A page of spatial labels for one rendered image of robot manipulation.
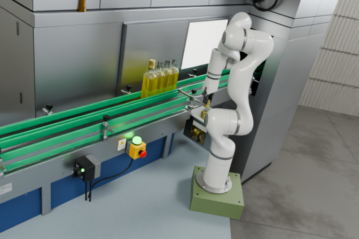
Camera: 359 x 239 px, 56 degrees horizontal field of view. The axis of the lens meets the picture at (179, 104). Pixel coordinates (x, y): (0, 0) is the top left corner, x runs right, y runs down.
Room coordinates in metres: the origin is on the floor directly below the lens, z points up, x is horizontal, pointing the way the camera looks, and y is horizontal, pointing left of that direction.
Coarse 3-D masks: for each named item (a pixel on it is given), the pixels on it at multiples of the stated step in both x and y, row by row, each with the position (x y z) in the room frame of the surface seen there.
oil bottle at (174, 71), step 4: (172, 68) 1.79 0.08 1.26; (176, 68) 1.81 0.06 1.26; (172, 72) 1.78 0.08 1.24; (176, 72) 1.80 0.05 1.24; (172, 76) 1.78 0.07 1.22; (176, 76) 1.80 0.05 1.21; (172, 80) 1.78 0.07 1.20; (176, 80) 1.81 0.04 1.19; (172, 84) 1.78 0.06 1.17; (176, 84) 1.81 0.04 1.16; (172, 88) 1.79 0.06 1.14
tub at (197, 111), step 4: (196, 108) 1.85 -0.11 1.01; (200, 108) 1.87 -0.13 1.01; (204, 108) 1.90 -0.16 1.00; (208, 108) 1.89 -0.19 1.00; (192, 112) 1.81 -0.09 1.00; (196, 112) 1.84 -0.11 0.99; (200, 112) 1.87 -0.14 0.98; (196, 116) 1.75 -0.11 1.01; (200, 116) 1.88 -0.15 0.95; (200, 120) 1.72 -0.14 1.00
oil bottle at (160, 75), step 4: (156, 72) 1.70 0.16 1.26; (160, 72) 1.71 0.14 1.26; (160, 76) 1.69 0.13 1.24; (164, 76) 1.72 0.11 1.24; (160, 80) 1.70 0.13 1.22; (156, 84) 1.68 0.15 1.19; (160, 84) 1.70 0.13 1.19; (156, 88) 1.68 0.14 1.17; (160, 88) 1.70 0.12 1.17; (156, 92) 1.68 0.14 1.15; (160, 92) 1.71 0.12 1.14
